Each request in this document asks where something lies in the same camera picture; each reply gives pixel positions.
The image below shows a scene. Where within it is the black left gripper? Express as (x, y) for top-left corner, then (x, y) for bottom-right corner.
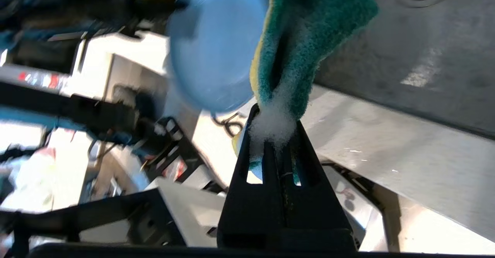
(81, 0), (186, 30)

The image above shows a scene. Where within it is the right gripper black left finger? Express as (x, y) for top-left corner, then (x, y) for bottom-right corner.
(217, 104), (287, 250)

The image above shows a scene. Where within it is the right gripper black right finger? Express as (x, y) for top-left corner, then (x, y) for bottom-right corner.
(282, 121), (356, 251)

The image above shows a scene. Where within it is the grey-blue plate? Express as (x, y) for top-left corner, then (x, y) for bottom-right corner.
(167, 0), (270, 114)

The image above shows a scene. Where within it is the green and yellow sponge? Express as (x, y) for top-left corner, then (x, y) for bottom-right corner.
(231, 0), (379, 185)

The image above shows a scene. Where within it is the stainless steel sink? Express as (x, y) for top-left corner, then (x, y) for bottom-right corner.
(315, 0), (495, 138)

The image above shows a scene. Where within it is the black monitor screen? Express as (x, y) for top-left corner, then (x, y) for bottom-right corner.
(8, 38), (84, 75)

